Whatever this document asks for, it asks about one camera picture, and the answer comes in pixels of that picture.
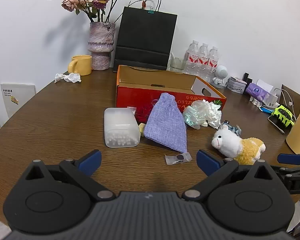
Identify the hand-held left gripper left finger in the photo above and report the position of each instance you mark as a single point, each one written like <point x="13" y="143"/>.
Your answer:
<point x="91" y="161"/>

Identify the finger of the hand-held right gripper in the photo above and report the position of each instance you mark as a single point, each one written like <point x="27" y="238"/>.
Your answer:
<point x="283" y="172"/>
<point x="288" y="158"/>

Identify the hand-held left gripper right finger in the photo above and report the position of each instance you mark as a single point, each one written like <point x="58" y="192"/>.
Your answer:
<point x="207" y="161"/>

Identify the clear packet with dark disc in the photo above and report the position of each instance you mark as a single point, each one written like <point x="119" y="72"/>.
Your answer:
<point x="178" y="158"/>

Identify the white yellow alpaca plush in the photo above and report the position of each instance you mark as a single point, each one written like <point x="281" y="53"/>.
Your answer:
<point x="230" y="142"/>

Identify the clear crinkled wrapper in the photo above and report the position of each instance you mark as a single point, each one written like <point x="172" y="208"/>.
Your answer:
<point x="227" y="125"/>

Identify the clear cotton swab container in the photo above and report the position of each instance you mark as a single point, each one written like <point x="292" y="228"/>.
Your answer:
<point x="120" y="127"/>

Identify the white plastic bags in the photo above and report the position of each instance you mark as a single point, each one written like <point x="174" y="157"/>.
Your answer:
<point x="193" y="116"/>

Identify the large white tissue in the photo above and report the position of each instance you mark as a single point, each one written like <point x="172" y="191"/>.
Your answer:
<point x="213" y="112"/>

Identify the purple cloth pouch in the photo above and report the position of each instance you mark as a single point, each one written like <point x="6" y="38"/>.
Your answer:
<point x="165" y="125"/>

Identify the yellow green packet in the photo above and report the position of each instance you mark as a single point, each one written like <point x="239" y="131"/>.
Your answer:
<point x="141" y="128"/>

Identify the red orange cardboard box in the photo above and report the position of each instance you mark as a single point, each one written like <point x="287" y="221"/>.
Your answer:
<point x="162" y="80"/>

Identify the silver phone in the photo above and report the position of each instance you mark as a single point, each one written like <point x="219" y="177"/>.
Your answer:
<point x="276" y="125"/>

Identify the neon yellow black gadget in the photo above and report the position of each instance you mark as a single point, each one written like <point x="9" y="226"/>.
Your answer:
<point x="283" y="115"/>

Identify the blue packet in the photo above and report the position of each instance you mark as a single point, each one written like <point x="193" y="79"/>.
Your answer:
<point x="267" y="109"/>

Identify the wooden stand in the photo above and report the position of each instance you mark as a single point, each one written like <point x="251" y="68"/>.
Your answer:
<point x="295" y="97"/>

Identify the white charger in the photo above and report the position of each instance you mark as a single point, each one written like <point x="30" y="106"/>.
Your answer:
<point x="272" y="98"/>

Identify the row of small white vials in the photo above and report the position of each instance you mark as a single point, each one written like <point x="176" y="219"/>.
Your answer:
<point x="256" y="100"/>

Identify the purple wet wipes pack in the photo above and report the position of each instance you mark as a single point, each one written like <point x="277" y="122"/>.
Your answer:
<point x="257" y="91"/>

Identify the white tissue sheet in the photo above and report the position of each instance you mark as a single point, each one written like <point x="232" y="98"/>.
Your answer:
<point x="265" y="85"/>

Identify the small tissue pack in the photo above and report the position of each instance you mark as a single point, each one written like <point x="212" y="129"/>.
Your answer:
<point x="235" y="86"/>

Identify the white robot figure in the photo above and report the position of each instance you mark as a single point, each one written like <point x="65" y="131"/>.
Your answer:
<point x="221" y="72"/>

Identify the small black block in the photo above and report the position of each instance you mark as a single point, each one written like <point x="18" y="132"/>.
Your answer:
<point x="247" y="78"/>

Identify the yellow mug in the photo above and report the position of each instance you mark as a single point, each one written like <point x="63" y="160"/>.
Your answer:
<point x="82" y="65"/>

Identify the clear water bottle red label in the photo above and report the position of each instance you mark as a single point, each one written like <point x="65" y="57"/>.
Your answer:
<point x="203" y="61"/>
<point x="192" y="60"/>
<point x="213" y="63"/>

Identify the clear glass cup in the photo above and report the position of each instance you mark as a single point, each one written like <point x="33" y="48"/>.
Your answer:
<point x="177" y="66"/>

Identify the white stirrer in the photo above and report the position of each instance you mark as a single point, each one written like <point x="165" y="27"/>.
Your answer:
<point x="173" y="57"/>

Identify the mottled purple ceramic vase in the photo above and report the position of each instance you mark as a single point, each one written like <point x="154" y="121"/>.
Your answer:
<point x="101" y="45"/>

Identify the black paper bag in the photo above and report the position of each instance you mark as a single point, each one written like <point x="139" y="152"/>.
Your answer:
<point x="145" y="35"/>

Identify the small red clip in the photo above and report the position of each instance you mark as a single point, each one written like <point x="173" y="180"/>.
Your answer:
<point x="144" y="5"/>

